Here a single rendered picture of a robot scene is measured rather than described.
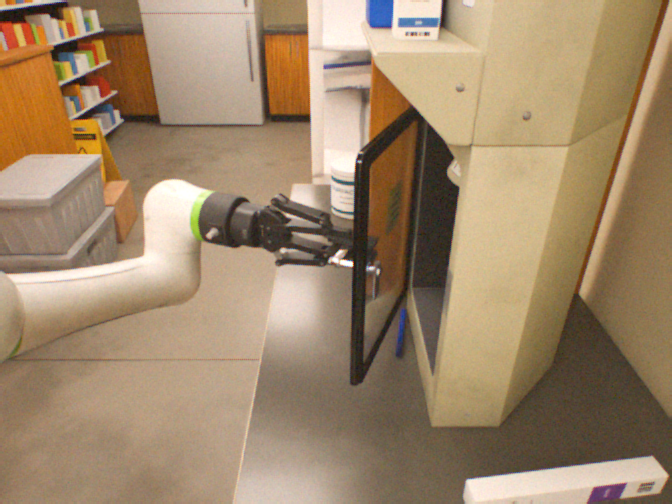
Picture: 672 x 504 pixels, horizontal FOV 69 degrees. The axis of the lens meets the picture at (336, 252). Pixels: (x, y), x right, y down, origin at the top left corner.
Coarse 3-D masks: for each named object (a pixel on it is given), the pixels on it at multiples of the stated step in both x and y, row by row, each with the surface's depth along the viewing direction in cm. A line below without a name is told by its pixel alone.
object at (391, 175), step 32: (416, 128) 83; (384, 160) 69; (384, 192) 72; (384, 224) 76; (384, 256) 80; (352, 288) 69; (384, 288) 85; (352, 320) 72; (384, 320) 90; (352, 352) 75; (352, 384) 79
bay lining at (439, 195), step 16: (432, 128) 83; (432, 144) 85; (432, 160) 86; (448, 160) 86; (432, 176) 88; (432, 192) 89; (448, 192) 89; (432, 208) 91; (448, 208) 91; (432, 224) 93; (448, 224) 93; (416, 240) 95; (432, 240) 94; (448, 240) 94; (416, 256) 96; (432, 256) 96; (448, 256) 96; (416, 272) 98; (432, 272) 98
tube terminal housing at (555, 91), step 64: (448, 0) 67; (512, 0) 48; (576, 0) 48; (640, 0) 55; (512, 64) 51; (576, 64) 51; (640, 64) 63; (512, 128) 55; (576, 128) 55; (512, 192) 58; (576, 192) 64; (512, 256) 63; (576, 256) 76; (448, 320) 68; (512, 320) 68; (448, 384) 75; (512, 384) 76
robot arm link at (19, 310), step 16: (0, 272) 48; (0, 288) 46; (16, 288) 49; (0, 304) 45; (16, 304) 48; (0, 320) 45; (16, 320) 47; (0, 336) 45; (16, 336) 48; (0, 352) 46
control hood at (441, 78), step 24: (384, 48) 53; (408, 48) 53; (432, 48) 53; (456, 48) 53; (384, 72) 52; (408, 72) 51; (432, 72) 51; (456, 72) 51; (480, 72) 52; (408, 96) 53; (432, 96) 53; (456, 96) 53; (432, 120) 54; (456, 120) 54; (456, 144) 56
